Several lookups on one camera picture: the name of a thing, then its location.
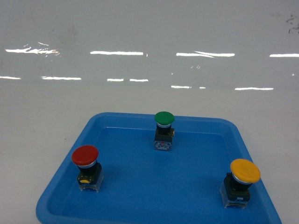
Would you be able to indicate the green mushroom push button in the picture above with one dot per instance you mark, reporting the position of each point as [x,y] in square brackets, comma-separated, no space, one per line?
[164,132]

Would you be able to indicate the white whiteboard panel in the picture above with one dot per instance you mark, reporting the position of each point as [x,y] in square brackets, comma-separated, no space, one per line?
[243,45]

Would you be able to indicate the blue plastic tray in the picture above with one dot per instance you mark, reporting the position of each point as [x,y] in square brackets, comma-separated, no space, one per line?
[143,185]

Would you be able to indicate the yellow mushroom push button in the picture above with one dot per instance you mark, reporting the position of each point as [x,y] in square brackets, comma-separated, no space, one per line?
[235,186]

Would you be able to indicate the red mushroom push button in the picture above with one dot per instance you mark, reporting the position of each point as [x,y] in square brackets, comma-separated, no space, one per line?
[91,174]

